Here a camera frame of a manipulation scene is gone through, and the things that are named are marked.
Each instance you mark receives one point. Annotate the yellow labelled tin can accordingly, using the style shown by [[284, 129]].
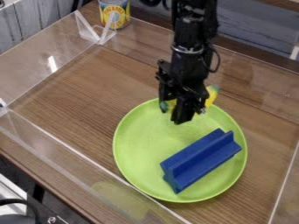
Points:
[[116, 9]]

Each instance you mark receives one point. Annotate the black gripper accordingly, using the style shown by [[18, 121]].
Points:
[[181, 90]]

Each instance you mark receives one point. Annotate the yellow toy banana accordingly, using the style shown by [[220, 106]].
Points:
[[212, 94]]

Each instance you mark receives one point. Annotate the clear acrylic enclosure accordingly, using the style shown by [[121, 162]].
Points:
[[69, 88]]

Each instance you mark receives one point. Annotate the blue plastic block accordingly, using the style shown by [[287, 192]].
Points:
[[189, 164]]

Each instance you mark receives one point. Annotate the black device with knob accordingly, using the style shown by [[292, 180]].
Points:
[[37, 216]]

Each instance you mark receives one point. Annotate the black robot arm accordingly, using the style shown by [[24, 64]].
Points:
[[193, 25]]

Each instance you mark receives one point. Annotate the green round plate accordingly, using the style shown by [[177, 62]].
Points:
[[146, 138]]

